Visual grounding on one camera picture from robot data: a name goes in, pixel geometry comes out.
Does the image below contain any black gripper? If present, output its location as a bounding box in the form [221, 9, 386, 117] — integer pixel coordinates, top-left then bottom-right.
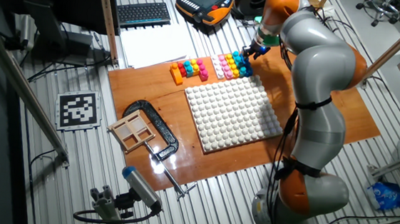
[241, 39, 272, 63]

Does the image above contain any light pink four-stud brick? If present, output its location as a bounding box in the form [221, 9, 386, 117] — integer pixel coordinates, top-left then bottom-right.
[215, 54, 235, 81]

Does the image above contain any white four-stud brick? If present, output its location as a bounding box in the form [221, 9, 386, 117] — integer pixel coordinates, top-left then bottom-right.
[208, 54, 228, 81]

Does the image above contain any magenta three-stud brick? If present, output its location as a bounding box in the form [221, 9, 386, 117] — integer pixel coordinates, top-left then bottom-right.
[194, 57, 211, 83]

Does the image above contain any black filament spool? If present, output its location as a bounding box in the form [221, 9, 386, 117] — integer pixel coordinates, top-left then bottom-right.
[231, 0, 271, 20]

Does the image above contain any yellow two-stud brick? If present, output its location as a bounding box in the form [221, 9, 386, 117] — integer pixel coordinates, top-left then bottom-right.
[188, 58, 201, 77]

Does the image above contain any white studded baseplate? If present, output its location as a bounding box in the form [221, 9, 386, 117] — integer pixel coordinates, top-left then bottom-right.
[179, 69, 289, 160]

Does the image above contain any teal two-stud brick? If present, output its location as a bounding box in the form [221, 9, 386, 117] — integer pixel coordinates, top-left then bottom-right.
[182, 60, 195, 78]

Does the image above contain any red two-stud brick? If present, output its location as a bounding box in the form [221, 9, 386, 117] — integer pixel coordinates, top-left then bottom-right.
[175, 61, 189, 78]

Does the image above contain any orange and black teach pendant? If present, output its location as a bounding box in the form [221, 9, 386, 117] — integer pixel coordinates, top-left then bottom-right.
[173, 0, 235, 29]

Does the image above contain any orange curved brick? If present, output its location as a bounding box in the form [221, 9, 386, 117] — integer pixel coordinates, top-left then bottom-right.
[168, 62, 186, 86]

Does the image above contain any white paper stack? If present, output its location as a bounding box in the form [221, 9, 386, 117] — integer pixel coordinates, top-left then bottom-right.
[116, 19, 200, 74]

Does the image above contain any brown wooden board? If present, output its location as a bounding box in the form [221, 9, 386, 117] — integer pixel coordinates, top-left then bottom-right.
[99, 36, 387, 210]

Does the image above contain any black C-clamp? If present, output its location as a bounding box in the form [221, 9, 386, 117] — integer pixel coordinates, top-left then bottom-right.
[116, 98, 204, 202]

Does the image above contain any black keyboard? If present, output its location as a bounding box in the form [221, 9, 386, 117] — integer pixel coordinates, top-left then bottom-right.
[114, 0, 173, 31]

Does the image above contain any office chair base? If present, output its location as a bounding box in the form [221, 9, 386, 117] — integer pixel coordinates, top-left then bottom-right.
[354, 0, 400, 30]

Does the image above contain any black and white marker board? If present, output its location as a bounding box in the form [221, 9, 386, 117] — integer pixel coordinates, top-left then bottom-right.
[53, 88, 104, 135]

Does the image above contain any black monitor with stand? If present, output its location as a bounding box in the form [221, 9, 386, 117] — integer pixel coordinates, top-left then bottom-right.
[10, 0, 122, 70]

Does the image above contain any blue plastic bag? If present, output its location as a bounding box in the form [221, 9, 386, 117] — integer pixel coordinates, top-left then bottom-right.
[364, 180, 400, 213]

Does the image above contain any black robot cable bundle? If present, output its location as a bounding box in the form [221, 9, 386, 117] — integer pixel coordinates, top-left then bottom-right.
[262, 35, 335, 224]

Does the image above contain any small wooden compartment frame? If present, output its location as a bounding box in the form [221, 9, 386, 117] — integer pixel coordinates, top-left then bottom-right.
[106, 107, 158, 156]

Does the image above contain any grey camera with blue end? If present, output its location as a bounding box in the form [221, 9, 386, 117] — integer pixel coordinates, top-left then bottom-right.
[119, 166, 166, 213]

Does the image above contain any aluminium camera mount profile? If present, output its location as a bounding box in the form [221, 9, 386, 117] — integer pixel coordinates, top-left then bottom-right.
[87, 183, 134, 224]

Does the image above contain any black camera cable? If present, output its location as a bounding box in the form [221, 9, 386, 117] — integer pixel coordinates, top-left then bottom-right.
[72, 202, 160, 224]

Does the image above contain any long aluminium frame beam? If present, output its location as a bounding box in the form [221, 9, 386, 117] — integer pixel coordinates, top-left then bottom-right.
[0, 17, 81, 169]

